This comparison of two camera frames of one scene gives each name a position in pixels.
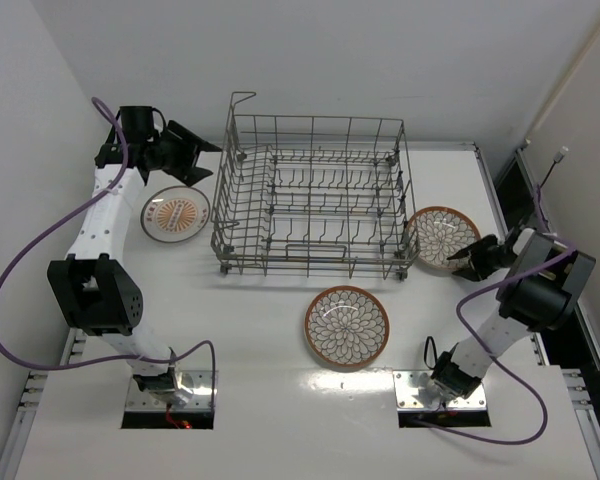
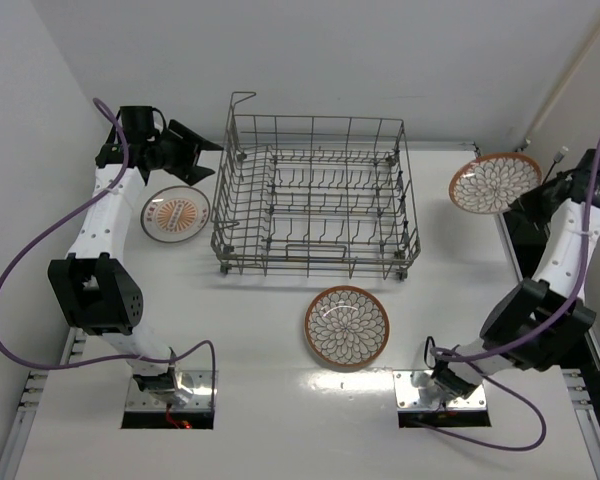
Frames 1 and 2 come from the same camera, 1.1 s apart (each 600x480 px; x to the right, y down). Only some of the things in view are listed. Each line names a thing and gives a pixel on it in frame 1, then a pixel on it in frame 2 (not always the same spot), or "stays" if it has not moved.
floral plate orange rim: (438, 233) to (490, 183)
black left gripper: (171, 153) stays
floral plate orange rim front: (347, 326) stays
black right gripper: (487, 256) to (532, 198)
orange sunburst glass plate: (175, 214) stays
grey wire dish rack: (312, 194) stays
